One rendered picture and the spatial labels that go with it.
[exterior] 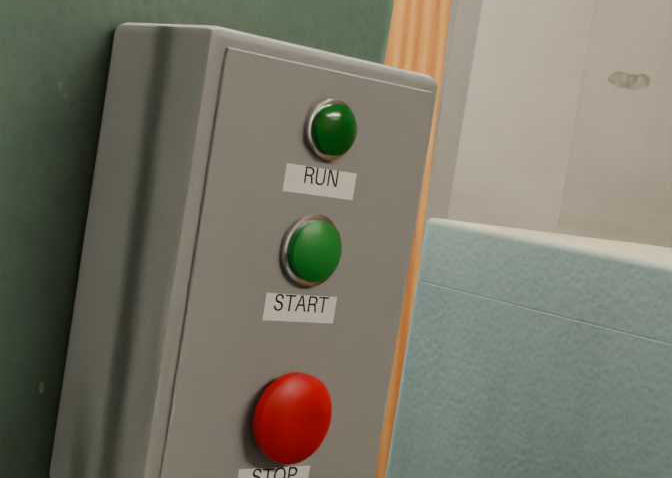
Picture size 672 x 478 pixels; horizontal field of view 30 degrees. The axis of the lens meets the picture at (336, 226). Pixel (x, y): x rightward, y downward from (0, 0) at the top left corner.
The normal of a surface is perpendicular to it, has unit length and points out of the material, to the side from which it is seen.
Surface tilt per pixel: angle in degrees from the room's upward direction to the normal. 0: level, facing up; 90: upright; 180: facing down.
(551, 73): 90
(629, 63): 90
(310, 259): 91
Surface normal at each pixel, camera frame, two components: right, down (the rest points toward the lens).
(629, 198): -0.74, -0.08
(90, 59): 0.64, 0.14
